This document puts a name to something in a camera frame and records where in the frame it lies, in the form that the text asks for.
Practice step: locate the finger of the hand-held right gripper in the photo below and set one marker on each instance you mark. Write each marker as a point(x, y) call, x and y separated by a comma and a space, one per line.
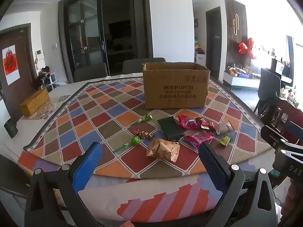
point(272, 136)

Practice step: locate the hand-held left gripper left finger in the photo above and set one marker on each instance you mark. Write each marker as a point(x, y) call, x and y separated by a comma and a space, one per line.
point(87, 165)

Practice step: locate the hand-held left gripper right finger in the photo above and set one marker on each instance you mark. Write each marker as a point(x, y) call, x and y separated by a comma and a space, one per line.
point(213, 167)

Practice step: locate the tan snack packet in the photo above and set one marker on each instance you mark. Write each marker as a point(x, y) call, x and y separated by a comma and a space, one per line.
point(162, 150)

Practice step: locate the dark green snack packet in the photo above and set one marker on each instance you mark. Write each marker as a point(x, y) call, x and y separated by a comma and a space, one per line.
point(169, 127)

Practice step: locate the brown cardboard box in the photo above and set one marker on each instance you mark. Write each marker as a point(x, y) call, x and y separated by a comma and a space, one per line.
point(175, 89)

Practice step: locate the person's right hand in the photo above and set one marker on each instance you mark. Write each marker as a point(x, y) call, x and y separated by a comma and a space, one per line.
point(292, 198)

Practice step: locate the small yellow-green candy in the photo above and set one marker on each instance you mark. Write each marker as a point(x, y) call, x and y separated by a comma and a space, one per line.
point(225, 140)

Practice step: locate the dark red chair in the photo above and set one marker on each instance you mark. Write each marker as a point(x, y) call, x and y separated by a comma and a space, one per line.
point(288, 111)

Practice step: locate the pink snack packet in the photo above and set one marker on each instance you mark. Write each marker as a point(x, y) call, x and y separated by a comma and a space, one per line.
point(198, 139)

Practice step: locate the green cloth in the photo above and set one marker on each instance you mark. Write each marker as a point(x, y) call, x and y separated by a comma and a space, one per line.
point(272, 98)

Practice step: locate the beige snack packet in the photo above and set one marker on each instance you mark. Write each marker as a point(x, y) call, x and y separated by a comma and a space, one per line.
point(224, 127)

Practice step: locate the red and gold snack packet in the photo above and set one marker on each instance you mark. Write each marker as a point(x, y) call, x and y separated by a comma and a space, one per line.
point(206, 124)

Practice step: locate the dark side chair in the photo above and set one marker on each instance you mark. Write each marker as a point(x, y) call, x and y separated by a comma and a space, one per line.
point(268, 85)

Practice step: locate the round green lollipop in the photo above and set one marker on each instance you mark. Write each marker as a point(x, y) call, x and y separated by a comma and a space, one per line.
point(135, 141)

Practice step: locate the white low cabinet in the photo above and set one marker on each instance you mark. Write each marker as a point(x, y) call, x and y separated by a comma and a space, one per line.
point(241, 81)

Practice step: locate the red and gold candy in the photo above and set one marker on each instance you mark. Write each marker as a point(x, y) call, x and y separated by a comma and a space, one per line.
point(143, 134)

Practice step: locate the black piano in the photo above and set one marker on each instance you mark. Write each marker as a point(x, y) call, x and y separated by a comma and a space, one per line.
point(281, 69)

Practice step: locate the patterned tile placemat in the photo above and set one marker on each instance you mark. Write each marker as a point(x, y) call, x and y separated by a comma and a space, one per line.
point(47, 108)

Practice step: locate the shiny green wrapped lollipop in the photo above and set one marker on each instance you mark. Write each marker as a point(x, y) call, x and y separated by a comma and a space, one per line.
point(148, 116)

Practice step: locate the gold tissue box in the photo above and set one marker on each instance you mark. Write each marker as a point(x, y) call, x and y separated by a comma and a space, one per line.
point(33, 102)

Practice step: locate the red balloon decoration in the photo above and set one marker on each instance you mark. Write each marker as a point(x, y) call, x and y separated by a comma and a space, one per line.
point(246, 47)

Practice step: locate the grey dining chair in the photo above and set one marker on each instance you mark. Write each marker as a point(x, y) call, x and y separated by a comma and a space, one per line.
point(91, 72)
point(135, 66)

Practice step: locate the small white rack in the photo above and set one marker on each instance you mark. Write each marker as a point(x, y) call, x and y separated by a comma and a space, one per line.
point(51, 79)

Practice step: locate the dark plush toy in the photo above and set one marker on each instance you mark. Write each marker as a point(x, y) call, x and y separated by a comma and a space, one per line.
point(46, 70)

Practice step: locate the small white hallway cabinet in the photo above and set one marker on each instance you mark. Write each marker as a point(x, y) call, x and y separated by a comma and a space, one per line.
point(200, 59)

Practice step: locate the dark interior door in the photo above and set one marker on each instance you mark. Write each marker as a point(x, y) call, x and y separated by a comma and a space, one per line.
point(214, 45)

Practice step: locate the red and white door poster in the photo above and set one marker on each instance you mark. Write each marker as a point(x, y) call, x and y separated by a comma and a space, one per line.
point(10, 63)

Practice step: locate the black framed glass sliding door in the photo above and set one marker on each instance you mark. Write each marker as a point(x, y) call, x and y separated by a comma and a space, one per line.
point(94, 33)

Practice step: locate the dark slatted wall panel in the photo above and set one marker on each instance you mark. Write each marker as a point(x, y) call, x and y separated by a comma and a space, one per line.
point(230, 47)

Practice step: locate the gold wall ornament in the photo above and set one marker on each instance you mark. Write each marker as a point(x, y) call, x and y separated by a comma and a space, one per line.
point(236, 24)

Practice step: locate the wall intercom panel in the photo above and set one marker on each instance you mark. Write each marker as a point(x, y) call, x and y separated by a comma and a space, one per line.
point(39, 54)

